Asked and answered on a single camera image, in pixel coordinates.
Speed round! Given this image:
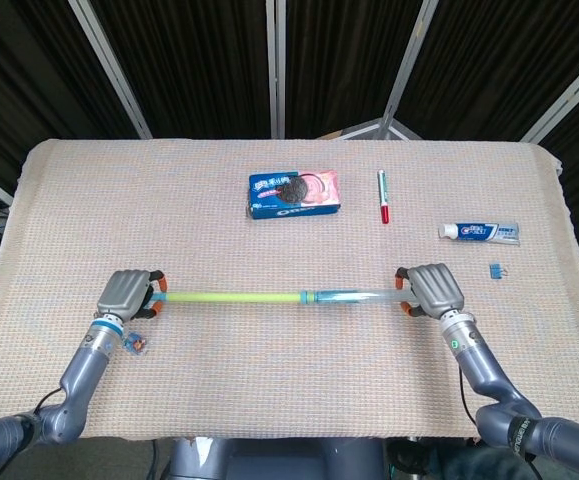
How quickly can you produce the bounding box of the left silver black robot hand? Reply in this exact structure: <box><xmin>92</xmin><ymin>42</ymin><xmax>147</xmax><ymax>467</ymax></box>
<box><xmin>96</xmin><ymin>269</ymin><xmax>169</xmax><ymax>324</ymax></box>

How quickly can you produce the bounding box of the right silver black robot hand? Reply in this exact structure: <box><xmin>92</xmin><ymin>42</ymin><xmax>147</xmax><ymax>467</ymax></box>
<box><xmin>394</xmin><ymin>263</ymin><xmax>466</xmax><ymax>321</ymax></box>

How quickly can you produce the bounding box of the clear plastic tube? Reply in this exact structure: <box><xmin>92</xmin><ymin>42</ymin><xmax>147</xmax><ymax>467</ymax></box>
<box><xmin>298</xmin><ymin>287</ymin><xmax>419</xmax><ymax>306</ymax></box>

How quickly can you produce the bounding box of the long green blue tube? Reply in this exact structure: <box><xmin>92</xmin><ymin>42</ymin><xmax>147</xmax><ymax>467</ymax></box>
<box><xmin>149</xmin><ymin>291</ymin><xmax>303</xmax><ymax>310</ymax></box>

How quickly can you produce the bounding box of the small wrapped candy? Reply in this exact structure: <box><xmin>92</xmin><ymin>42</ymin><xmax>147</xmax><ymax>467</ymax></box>
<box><xmin>121</xmin><ymin>331</ymin><xmax>149</xmax><ymax>357</ymax></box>

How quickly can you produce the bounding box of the white blue toothpaste tube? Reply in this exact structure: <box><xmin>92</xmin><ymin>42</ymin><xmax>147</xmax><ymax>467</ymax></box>
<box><xmin>437</xmin><ymin>221</ymin><xmax>522</xmax><ymax>247</ymax></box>

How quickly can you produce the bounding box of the white marker with red cap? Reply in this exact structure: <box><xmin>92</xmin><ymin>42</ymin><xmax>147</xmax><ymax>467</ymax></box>
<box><xmin>377</xmin><ymin>169</ymin><xmax>391</xmax><ymax>225</ymax></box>

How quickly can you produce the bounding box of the beige woven table cloth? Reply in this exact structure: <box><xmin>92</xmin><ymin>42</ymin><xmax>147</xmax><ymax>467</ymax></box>
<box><xmin>0</xmin><ymin>138</ymin><xmax>579</xmax><ymax>444</ymax></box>

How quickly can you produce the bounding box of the blue Oreo cookie box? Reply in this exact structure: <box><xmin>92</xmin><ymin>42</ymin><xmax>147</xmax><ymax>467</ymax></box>
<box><xmin>247</xmin><ymin>169</ymin><xmax>342</xmax><ymax>221</ymax></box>

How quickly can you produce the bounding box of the grey robot torso base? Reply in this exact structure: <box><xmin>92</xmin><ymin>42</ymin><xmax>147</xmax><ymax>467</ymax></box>
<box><xmin>168</xmin><ymin>437</ymin><xmax>388</xmax><ymax>480</ymax></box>

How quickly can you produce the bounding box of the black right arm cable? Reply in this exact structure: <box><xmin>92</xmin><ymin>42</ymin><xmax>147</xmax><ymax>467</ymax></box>
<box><xmin>457</xmin><ymin>363</ymin><xmax>476</xmax><ymax>437</ymax></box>

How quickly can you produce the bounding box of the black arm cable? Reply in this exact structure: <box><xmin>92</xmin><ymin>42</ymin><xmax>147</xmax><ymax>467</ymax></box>
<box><xmin>457</xmin><ymin>363</ymin><xmax>476</xmax><ymax>437</ymax></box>
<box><xmin>32</xmin><ymin>385</ymin><xmax>66</xmax><ymax>416</ymax></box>

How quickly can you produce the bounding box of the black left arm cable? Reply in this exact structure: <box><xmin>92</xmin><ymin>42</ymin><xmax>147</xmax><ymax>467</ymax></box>
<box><xmin>32</xmin><ymin>385</ymin><xmax>66</xmax><ymax>416</ymax></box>

